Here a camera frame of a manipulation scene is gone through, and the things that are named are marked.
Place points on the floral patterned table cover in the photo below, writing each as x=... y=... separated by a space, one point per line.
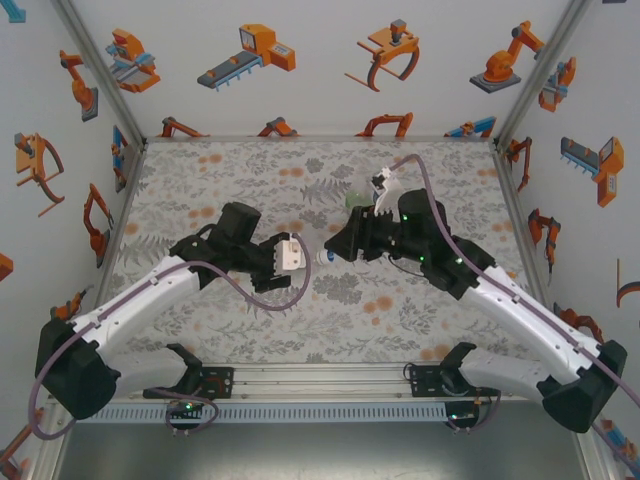
x=350 y=325

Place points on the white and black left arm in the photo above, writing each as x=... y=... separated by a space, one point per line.
x=140 y=295

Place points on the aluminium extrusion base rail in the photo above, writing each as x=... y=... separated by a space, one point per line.
x=320 y=380

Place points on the aluminium frame leg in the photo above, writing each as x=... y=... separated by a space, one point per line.
x=592 y=460
x=42 y=465

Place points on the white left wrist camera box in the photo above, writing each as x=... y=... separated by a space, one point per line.
x=292 y=257

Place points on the aluminium frame post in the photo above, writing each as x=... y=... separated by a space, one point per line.
x=100 y=75
x=540 y=75

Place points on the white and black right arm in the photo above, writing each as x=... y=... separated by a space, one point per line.
x=530 y=320

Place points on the aluminium table edge rail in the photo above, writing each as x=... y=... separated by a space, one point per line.
x=515 y=210
x=125 y=200
x=320 y=138

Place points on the controller board with green light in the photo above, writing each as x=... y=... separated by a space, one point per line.
x=460 y=416
x=186 y=407

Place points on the clear bottle with green label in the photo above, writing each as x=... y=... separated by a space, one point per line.
x=356 y=200

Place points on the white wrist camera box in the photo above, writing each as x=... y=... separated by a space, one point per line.
x=387 y=197
x=292 y=257

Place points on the clear unlabelled plastic bottle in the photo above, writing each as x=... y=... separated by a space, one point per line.
x=317 y=258

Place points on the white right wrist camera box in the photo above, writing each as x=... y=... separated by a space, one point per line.
x=387 y=197

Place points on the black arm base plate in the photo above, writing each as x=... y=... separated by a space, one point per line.
x=222 y=382
x=422 y=382

